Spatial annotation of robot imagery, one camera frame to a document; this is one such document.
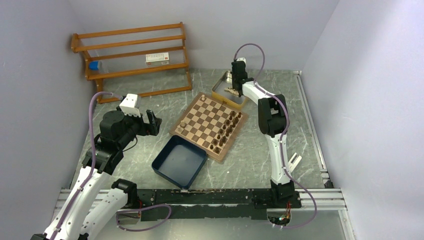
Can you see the gold metal tin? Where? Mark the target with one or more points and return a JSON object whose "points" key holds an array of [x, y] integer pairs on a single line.
{"points": [[220, 91]]}

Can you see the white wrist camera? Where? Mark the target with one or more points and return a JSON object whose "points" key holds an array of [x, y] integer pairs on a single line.
{"points": [[130, 105], [242, 59]]}

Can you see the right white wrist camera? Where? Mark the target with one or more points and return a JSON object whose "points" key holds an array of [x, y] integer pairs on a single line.
{"points": [[242, 59]]}

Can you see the blue square tray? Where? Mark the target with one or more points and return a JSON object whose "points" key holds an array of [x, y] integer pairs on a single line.
{"points": [[179, 162]]}

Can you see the white red box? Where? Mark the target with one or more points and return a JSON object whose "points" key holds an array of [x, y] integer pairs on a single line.
{"points": [[157, 59]]}

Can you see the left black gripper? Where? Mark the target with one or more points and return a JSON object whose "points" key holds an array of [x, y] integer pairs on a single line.
{"points": [[146, 128]]}

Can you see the dark chess pieces group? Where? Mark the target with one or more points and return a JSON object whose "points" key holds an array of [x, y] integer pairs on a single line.
{"points": [[224, 137]]}

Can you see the light chess pieces pile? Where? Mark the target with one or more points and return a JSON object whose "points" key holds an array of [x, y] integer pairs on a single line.
{"points": [[231, 91]]}

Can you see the wooden chess board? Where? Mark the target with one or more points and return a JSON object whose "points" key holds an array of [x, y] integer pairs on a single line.
{"points": [[203, 119]]}

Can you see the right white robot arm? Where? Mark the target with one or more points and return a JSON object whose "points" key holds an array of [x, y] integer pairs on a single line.
{"points": [[273, 124]]}

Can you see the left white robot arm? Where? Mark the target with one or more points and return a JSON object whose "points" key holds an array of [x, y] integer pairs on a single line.
{"points": [[78, 219]]}

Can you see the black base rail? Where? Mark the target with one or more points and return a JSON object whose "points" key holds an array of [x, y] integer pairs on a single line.
{"points": [[252, 203]]}

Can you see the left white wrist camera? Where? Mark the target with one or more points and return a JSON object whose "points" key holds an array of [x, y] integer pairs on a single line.
{"points": [[130, 105]]}

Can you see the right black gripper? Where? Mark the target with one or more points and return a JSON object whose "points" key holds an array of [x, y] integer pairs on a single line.
{"points": [[232, 79]]}

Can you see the wooden shelf rack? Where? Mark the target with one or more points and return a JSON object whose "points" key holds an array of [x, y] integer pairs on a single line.
{"points": [[122, 53]]}

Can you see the small white plastic part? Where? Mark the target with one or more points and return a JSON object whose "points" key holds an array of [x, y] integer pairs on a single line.
{"points": [[294, 161]]}

